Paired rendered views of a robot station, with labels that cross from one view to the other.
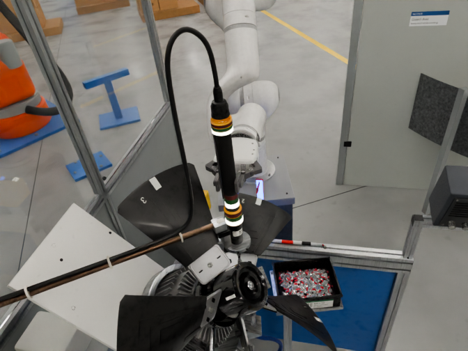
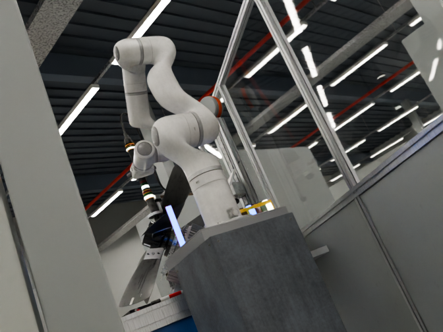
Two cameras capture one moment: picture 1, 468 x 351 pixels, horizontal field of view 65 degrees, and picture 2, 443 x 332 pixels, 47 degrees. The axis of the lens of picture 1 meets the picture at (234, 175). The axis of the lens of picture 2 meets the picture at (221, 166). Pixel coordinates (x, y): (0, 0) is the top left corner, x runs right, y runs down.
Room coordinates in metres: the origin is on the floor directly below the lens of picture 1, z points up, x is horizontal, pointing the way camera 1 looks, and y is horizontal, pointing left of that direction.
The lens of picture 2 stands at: (2.67, -0.95, 0.68)
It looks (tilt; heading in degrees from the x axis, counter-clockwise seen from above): 17 degrees up; 145
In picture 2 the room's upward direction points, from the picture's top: 23 degrees counter-clockwise
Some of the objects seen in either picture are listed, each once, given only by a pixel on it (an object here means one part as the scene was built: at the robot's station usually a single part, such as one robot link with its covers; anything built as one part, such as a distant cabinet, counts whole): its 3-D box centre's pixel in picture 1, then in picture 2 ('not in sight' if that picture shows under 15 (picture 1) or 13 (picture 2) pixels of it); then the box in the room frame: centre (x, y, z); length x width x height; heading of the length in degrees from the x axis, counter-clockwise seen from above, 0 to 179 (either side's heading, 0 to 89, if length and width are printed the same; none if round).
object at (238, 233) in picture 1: (229, 182); (140, 175); (0.64, 0.01, 1.46); 0.04 x 0.04 x 0.46
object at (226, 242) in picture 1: (232, 231); (153, 205); (0.64, 0.02, 1.31); 0.09 x 0.07 x 0.10; 109
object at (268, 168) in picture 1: (252, 154); (216, 203); (1.32, -0.09, 1.06); 0.19 x 0.19 x 0.18
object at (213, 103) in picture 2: not in sight; (210, 109); (0.41, 0.69, 1.88); 0.17 x 0.15 x 0.16; 164
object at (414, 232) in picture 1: (412, 237); (43, 316); (0.84, -0.60, 0.96); 0.03 x 0.03 x 0.20; 74
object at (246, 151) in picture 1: (237, 154); (142, 166); (0.74, -0.02, 1.46); 0.11 x 0.10 x 0.07; 164
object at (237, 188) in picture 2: not in sight; (235, 190); (0.44, 0.60, 1.35); 0.10 x 0.07 x 0.08; 109
